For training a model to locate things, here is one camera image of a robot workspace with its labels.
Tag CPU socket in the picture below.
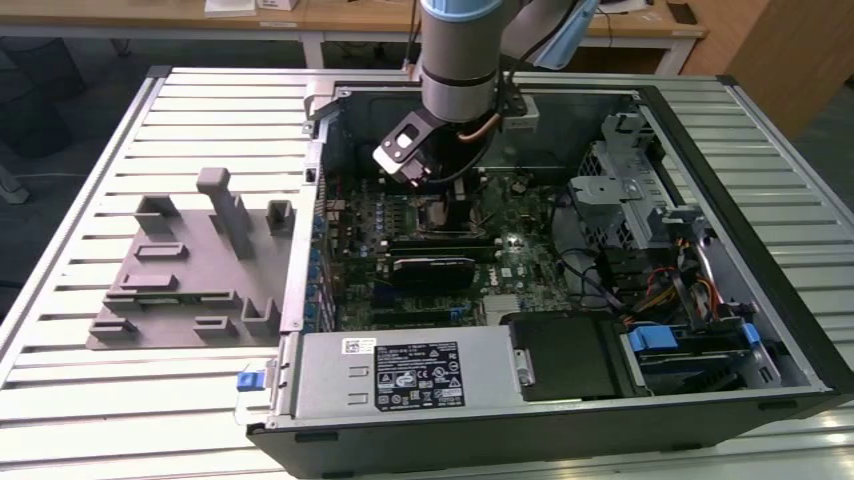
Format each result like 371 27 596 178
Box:
416 197 486 236

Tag RAM slot white latches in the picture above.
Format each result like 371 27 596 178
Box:
389 243 499 251

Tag black graphics card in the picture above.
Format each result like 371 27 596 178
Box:
388 255 480 287

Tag green motherboard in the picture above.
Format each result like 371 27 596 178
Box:
319 169 602 334

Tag perforated metal drive cage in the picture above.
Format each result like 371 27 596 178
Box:
566 112 675 251

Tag silver chipset heat sink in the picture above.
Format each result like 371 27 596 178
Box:
483 294 527 324

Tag black plastic shroud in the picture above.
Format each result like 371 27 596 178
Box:
506 312 635 404

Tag grey parts rack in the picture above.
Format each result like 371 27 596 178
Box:
85 167 299 351

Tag white box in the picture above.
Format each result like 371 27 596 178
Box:
203 0 259 15

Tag silver power supply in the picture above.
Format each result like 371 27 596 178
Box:
283 324 528 421

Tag wooden desk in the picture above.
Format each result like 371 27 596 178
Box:
0 0 708 76

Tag hard disk in blue carrier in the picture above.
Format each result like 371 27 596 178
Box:
619 319 768 396

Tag blue plastic latch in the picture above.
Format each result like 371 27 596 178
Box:
236 366 265 395

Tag wooden cabinet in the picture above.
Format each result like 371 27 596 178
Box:
679 0 854 151

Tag black office chair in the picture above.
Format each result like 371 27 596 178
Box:
0 37 85 156

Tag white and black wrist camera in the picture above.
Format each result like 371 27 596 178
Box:
369 108 436 190

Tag coloured power wires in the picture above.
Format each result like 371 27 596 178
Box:
623 267 726 324

